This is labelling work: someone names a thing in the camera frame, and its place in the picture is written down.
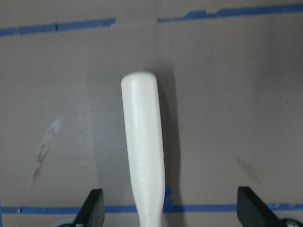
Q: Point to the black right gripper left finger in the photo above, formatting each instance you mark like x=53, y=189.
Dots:
x=92, y=212

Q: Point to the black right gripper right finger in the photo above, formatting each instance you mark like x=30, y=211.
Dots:
x=252, y=211

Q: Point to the white hand brush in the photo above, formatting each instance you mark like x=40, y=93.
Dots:
x=143, y=132

